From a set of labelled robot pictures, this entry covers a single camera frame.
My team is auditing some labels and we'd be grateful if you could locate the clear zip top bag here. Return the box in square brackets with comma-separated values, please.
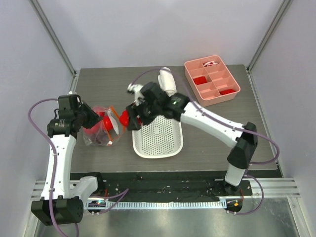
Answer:
[83, 106, 126, 146]

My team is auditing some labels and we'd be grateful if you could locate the red fake apple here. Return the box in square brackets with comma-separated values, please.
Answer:
[83, 112, 105, 135]
[103, 116, 116, 131]

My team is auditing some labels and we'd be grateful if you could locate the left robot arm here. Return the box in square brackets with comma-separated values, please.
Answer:
[31, 93, 105, 226]

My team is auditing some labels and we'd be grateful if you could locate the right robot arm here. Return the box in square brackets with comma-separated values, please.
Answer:
[126, 82, 258, 195]

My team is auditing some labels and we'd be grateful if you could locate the dark fake grape bunch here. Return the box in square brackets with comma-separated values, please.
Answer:
[94, 133, 110, 146]

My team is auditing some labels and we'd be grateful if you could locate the rolled white towel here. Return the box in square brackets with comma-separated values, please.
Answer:
[158, 67, 177, 97]

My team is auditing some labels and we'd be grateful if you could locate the white perforated plastic basket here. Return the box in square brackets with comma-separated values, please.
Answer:
[132, 116, 184, 159]

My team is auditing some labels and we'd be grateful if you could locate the red block in tray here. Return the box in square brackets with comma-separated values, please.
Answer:
[193, 76, 207, 85]

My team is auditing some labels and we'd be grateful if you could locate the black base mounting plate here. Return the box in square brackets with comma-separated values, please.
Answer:
[100, 171, 253, 203]

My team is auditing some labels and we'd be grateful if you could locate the pink compartment organizer tray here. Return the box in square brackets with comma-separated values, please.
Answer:
[184, 55, 240, 107]

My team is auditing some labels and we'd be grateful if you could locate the red white item in tray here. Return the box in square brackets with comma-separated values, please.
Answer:
[202, 61, 218, 67]

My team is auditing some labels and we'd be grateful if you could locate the red block tray front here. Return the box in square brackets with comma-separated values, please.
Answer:
[220, 89, 236, 95]

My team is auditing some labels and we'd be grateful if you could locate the white slotted cable duct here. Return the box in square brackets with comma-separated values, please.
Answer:
[85, 199, 227, 212]

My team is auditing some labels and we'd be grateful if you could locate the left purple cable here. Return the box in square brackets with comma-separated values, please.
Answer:
[27, 98, 129, 237]

